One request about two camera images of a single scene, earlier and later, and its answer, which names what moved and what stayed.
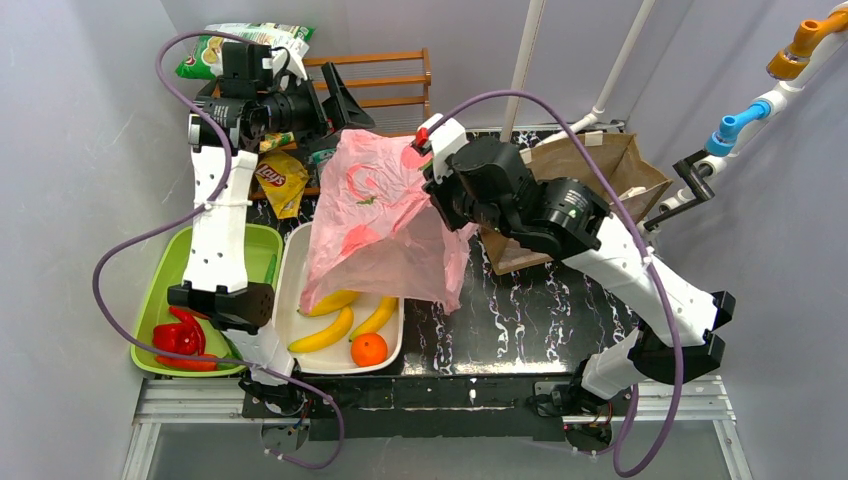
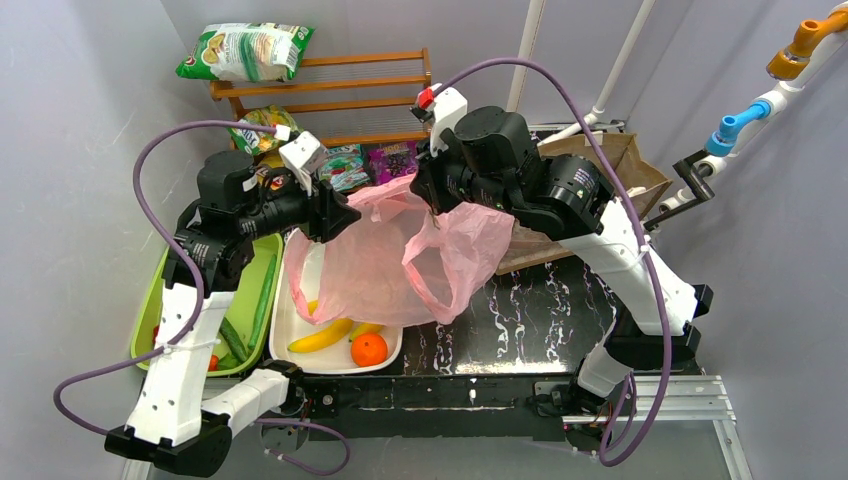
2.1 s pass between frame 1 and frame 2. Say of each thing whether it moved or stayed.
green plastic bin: stayed
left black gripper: moved
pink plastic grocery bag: moved
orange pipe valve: stayed
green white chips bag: stayed
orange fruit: stayed
